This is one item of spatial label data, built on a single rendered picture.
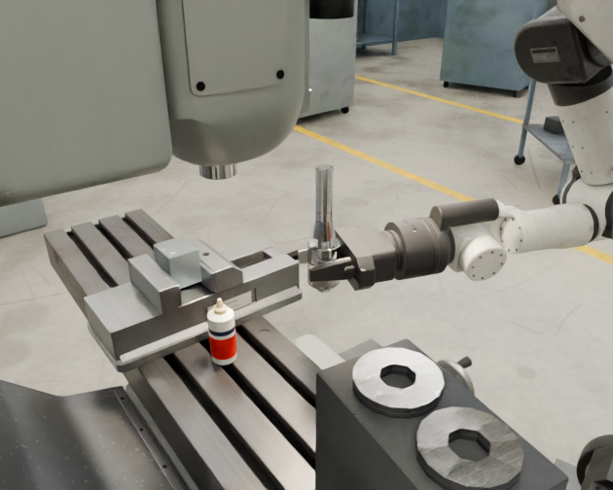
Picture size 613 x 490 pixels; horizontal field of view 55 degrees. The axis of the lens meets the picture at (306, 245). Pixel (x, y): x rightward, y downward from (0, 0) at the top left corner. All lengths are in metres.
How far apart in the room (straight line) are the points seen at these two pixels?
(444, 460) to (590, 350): 2.26
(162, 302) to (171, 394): 0.14
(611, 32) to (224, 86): 0.46
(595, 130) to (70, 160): 0.75
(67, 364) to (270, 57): 2.12
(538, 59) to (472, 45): 5.85
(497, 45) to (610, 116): 5.74
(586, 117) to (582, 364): 1.79
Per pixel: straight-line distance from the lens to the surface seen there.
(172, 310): 0.94
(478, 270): 0.89
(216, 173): 0.72
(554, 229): 0.98
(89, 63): 0.53
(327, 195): 0.78
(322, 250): 0.80
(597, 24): 0.81
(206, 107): 0.60
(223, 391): 0.88
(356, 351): 1.27
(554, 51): 0.93
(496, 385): 2.44
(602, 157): 1.01
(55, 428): 0.92
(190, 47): 0.58
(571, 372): 2.60
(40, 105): 0.53
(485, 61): 6.78
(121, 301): 0.98
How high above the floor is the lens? 1.55
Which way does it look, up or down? 28 degrees down
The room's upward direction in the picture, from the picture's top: straight up
